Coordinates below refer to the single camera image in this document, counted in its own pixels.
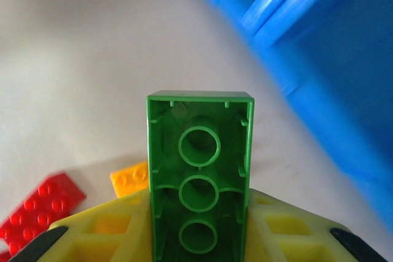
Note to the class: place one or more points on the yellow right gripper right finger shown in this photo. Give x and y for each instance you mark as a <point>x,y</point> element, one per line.
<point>276,237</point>

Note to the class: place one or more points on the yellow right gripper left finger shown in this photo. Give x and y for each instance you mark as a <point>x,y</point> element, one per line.
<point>101,237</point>

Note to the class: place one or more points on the green long lego brick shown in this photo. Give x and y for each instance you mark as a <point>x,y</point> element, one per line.
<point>159,151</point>

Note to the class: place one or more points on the small orange-yellow lego brick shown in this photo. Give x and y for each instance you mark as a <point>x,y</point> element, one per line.
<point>129,179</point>

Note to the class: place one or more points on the red flat lego plate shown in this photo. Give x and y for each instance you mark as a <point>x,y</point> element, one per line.
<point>40,203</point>

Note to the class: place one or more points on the blue three-compartment plastic container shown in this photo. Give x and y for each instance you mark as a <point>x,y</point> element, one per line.
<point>337,59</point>

